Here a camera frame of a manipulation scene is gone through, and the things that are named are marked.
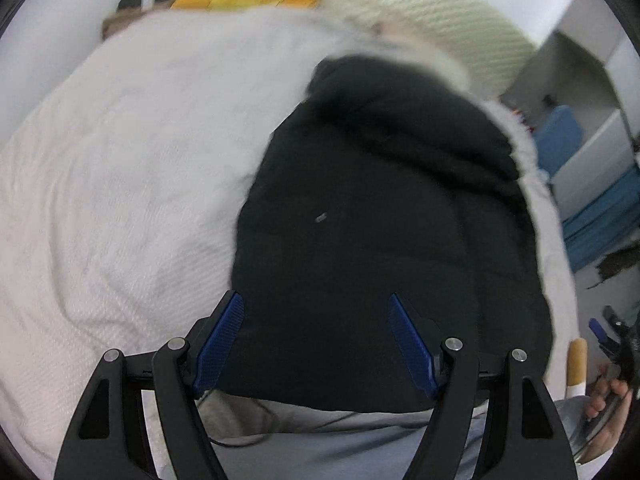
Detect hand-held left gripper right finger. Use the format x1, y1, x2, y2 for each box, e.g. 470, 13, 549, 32
388, 292, 581, 480

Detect grey wardrobe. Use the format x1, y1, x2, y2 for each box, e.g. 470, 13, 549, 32
500, 0, 640, 221

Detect hanging dark clothes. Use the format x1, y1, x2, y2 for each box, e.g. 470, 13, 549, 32
587, 245, 640, 288

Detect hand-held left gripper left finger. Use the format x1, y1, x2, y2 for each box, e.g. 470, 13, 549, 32
52, 290, 246, 480

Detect black puffer jacket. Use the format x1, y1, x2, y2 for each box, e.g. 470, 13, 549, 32
232, 55, 553, 413

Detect cream textured pillow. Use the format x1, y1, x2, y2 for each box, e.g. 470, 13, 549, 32
210, 0, 541, 106

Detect person's right hand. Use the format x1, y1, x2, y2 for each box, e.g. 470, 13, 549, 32
584, 364, 635, 463

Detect blue curtain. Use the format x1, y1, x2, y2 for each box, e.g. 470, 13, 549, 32
562, 165, 640, 273

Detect grey bed blanket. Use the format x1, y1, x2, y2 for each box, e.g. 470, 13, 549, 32
0, 7, 581, 480

